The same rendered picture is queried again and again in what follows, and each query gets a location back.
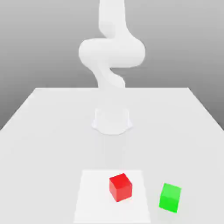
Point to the small green cube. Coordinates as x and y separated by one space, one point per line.
170 197

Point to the small red cube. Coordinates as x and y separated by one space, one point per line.
120 188

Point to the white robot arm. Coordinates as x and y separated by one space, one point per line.
112 52

